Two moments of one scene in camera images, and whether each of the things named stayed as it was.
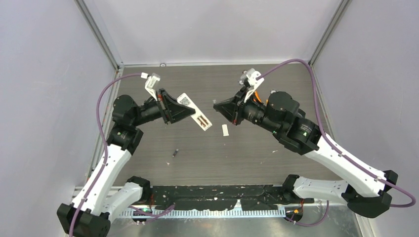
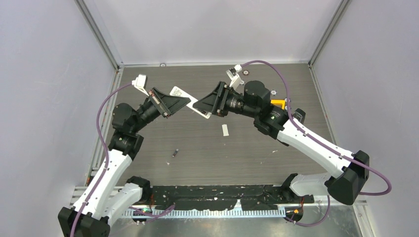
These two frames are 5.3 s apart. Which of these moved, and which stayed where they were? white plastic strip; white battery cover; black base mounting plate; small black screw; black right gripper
Moved: black right gripper; white plastic strip
Stayed: white battery cover; small black screw; black base mounting plate
